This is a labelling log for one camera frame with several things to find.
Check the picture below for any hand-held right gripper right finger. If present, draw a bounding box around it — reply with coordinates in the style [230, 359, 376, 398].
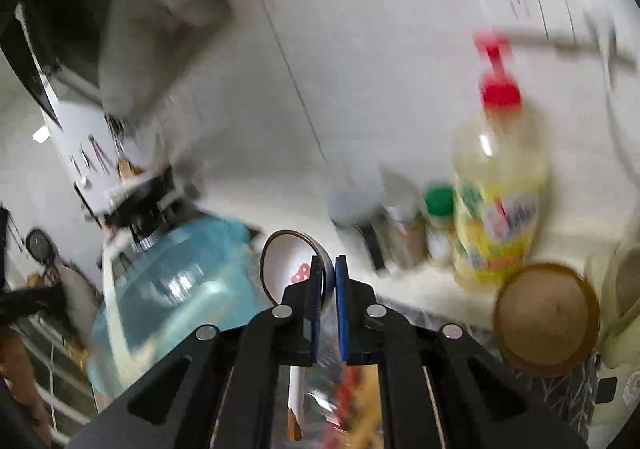
[335, 255, 589, 449]

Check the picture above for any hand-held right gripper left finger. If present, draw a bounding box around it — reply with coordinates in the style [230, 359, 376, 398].
[65, 255, 324, 449]

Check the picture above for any blue transparent plastic container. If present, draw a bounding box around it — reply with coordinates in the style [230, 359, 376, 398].
[87, 215, 273, 400]

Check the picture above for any brown spice glass jar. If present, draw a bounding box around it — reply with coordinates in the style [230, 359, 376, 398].
[381, 199, 431, 271]

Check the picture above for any black-labelled glass salt jar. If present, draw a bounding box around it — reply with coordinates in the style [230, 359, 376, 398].
[328, 168, 397, 276]

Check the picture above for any green-capped spice jar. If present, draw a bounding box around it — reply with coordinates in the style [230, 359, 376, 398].
[423, 182, 459, 268]

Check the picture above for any grey range hood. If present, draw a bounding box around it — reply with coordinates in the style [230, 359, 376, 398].
[0, 0, 232, 122]

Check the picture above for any yellow dish soap bottle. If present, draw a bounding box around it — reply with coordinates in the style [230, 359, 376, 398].
[451, 30, 552, 293]

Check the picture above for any brown ceramic plate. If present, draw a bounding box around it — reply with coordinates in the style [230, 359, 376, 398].
[493, 262, 601, 378]

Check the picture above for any grey herringbone mat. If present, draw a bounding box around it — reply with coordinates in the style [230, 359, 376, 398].
[372, 294, 603, 449]

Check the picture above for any thin grey cable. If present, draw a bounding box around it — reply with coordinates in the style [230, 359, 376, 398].
[514, 14, 638, 180]

